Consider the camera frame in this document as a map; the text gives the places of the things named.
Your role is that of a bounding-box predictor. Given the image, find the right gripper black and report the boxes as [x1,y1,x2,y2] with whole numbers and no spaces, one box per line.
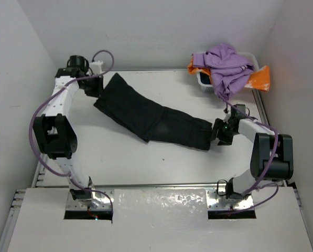
[209,118,238,146]

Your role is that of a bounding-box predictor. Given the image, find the black denim trousers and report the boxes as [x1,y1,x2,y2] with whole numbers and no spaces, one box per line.
[94,73,212,151]

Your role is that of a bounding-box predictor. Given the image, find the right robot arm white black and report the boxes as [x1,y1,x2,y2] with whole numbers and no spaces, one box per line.
[212,118,294,201]

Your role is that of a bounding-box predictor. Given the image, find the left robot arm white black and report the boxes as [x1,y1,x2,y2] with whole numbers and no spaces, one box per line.
[33,55,103,209]

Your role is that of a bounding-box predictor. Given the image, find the white laundry basket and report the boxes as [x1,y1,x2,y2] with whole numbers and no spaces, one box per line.
[196,52,260,93]

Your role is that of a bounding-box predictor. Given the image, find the purple garment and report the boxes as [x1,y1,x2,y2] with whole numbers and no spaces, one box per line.
[192,43,255,101]

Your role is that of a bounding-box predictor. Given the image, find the orange white garment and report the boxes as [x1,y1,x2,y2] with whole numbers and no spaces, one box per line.
[187,62,271,92]

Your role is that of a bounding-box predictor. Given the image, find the crinkled transparent plastic sheet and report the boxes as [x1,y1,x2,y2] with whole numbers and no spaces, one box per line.
[113,188,208,225]

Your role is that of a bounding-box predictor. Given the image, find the white foreground cover board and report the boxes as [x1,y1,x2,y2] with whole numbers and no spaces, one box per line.
[8,187,312,251]

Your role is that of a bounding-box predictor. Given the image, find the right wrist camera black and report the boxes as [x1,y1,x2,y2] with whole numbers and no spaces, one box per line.
[231,104,250,119]

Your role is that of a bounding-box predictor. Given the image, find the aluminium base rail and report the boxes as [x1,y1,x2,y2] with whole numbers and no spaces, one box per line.
[66,182,254,212]

